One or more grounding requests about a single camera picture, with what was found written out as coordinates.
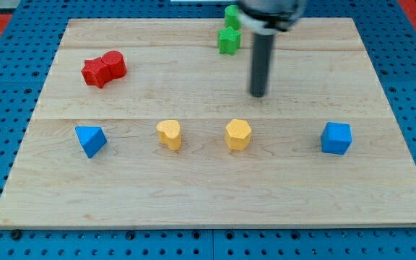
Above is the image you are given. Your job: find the blue cube block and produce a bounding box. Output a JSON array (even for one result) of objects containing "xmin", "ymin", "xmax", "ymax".
[{"xmin": 321, "ymin": 122, "xmax": 352, "ymax": 155}]

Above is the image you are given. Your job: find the red cylinder block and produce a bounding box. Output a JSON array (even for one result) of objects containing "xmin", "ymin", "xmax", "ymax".
[{"xmin": 101, "ymin": 51, "xmax": 127, "ymax": 79}]

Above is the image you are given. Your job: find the green star block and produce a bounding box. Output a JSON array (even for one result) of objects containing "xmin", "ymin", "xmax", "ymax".
[{"xmin": 217, "ymin": 27, "xmax": 242, "ymax": 56}]

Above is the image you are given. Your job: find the green round block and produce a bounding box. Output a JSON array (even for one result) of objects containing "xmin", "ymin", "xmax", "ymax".
[{"xmin": 224, "ymin": 4, "xmax": 241, "ymax": 30}]

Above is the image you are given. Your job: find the light wooden board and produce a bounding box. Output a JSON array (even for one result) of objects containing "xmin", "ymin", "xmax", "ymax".
[{"xmin": 0, "ymin": 18, "xmax": 416, "ymax": 230}]

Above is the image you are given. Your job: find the yellow hexagon block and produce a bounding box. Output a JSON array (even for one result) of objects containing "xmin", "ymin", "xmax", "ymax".
[{"xmin": 225, "ymin": 119, "xmax": 252, "ymax": 151}]

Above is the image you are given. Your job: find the yellow heart block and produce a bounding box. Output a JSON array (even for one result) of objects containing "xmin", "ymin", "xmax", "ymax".
[{"xmin": 156, "ymin": 119, "xmax": 182, "ymax": 151}]

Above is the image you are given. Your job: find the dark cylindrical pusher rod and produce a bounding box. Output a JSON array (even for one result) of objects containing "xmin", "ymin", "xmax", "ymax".
[{"xmin": 249, "ymin": 33, "xmax": 274, "ymax": 98}]

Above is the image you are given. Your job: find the blue triangle block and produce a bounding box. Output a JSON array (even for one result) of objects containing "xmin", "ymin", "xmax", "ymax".
[{"xmin": 75, "ymin": 126, "xmax": 107, "ymax": 158}]

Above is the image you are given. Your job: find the grey robot arm end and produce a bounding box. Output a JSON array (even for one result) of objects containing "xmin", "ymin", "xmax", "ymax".
[{"xmin": 238, "ymin": 0, "xmax": 308, "ymax": 35}]

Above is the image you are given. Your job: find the red star block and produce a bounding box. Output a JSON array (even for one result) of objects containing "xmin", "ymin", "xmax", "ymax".
[{"xmin": 81, "ymin": 57, "xmax": 112, "ymax": 88}]

